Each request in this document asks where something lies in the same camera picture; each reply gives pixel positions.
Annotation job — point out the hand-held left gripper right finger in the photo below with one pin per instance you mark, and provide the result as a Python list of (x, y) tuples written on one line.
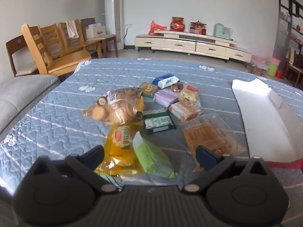
[(206, 157)]

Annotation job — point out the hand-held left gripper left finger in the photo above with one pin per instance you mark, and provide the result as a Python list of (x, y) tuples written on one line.
[(94, 156)]

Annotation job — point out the clear wafer biscuit pack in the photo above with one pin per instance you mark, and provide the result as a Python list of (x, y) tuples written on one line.
[(208, 134)]

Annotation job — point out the yellow snack bag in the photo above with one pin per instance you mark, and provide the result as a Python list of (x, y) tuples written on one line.
[(116, 146)]

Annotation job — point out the orange striped snack packet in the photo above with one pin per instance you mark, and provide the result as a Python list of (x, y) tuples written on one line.
[(183, 110)]

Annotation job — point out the clear bag of round cookies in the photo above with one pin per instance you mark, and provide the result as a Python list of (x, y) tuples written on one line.
[(120, 108)]

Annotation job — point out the light green snack packet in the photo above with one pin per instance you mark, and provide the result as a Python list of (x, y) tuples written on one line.
[(151, 156)]

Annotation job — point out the dark green snack box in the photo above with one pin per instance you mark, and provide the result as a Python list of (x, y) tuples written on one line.
[(157, 123)]

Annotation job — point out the bread packet with red label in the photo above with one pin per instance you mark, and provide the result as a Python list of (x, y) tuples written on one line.
[(189, 95)]

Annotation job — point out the white cardboard box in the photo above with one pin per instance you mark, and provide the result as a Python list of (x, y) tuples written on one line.
[(265, 123)]

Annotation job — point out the blue and white snack packet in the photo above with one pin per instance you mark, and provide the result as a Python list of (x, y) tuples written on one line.
[(167, 81)]

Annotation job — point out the purple snack packet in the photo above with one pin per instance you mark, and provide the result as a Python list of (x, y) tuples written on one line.
[(165, 98)]

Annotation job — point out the small brown snack packet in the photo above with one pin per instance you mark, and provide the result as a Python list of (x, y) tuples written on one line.
[(177, 87)]

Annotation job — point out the green and brown snack box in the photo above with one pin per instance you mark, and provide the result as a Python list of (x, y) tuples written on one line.
[(149, 89)]

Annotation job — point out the grey sofa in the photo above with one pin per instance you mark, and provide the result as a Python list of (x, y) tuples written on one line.
[(21, 92)]

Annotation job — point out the small wooden stool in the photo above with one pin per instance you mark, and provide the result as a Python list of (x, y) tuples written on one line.
[(258, 68)]

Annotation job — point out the pink plastic basin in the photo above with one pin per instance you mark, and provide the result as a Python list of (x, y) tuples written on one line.
[(273, 61), (256, 58)]

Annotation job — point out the small red bucket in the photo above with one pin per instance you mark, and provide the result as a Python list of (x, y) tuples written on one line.
[(279, 73)]

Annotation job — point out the cream tv cabinet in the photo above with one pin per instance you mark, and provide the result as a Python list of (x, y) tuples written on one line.
[(180, 45)]

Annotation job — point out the dark wooden chair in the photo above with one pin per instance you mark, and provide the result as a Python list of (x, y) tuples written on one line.
[(110, 37)]

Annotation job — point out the white gift bag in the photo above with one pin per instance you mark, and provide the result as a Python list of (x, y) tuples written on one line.
[(95, 32)]

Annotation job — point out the brown dining chair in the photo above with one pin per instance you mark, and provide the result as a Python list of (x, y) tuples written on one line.
[(294, 69)]

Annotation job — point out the mint green kitchen appliance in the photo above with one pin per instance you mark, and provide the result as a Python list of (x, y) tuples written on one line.
[(222, 32)]

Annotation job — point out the red gift box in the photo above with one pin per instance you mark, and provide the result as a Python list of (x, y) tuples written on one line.
[(197, 29)]

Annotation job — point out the pale towel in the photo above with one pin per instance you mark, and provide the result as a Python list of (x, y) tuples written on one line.
[(72, 29)]

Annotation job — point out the beige hanging towel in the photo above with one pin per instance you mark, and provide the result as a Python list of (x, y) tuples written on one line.
[(291, 55)]

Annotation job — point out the red round jar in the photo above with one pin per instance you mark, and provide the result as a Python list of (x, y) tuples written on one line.
[(177, 24)]

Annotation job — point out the dark brown cushioned chair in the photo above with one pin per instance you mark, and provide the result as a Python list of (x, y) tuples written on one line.
[(14, 45)]

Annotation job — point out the red plastic bag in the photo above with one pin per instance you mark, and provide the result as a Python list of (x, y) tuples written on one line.
[(155, 27)]

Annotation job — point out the white standing air conditioner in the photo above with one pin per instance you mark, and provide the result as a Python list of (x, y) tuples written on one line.
[(113, 16)]

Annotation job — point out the dark wooden display shelf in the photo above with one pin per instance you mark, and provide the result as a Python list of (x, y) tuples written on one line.
[(290, 16)]

